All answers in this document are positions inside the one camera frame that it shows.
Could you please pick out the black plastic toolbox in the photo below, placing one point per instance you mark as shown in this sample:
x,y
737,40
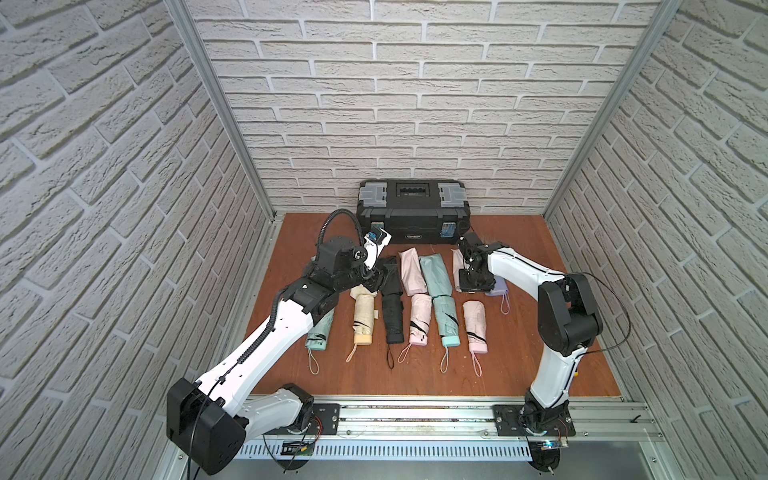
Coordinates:
x,y
415,211

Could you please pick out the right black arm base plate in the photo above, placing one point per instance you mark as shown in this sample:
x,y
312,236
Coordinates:
x,y
510,421

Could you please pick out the aluminium mounting rail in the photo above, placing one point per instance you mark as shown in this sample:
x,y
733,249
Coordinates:
x,y
422,428

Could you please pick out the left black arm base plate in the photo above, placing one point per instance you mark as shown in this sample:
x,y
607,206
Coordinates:
x,y
321,419

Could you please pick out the black umbrella sleeve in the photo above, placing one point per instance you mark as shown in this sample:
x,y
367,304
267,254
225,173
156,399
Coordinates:
x,y
391,283

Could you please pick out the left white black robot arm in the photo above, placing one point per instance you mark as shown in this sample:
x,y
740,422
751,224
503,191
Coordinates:
x,y
205,418

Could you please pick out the mint green sleeved umbrella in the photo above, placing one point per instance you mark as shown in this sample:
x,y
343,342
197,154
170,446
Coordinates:
x,y
448,326

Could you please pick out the cream sleeved umbrella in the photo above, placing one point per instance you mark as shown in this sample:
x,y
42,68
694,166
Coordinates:
x,y
364,318

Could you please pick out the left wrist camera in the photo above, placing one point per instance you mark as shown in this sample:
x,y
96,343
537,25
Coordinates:
x,y
341,253

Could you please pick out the light pink sleeved umbrella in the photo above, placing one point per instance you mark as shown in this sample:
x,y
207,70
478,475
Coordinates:
x,y
475,324

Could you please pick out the lavender sleeved umbrella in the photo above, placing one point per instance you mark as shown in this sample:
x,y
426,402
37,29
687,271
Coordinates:
x,y
500,290

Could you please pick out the black sleeved umbrella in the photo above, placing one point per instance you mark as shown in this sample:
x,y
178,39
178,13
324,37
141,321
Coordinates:
x,y
393,322

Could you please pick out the cream umbrella sleeve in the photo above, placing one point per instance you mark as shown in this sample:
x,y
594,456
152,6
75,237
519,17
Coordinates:
x,y
361,290

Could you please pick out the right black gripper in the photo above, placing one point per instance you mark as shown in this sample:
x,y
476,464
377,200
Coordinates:
x,y
466,285

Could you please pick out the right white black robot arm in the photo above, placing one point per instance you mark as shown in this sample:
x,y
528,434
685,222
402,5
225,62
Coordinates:
x,y
568,322

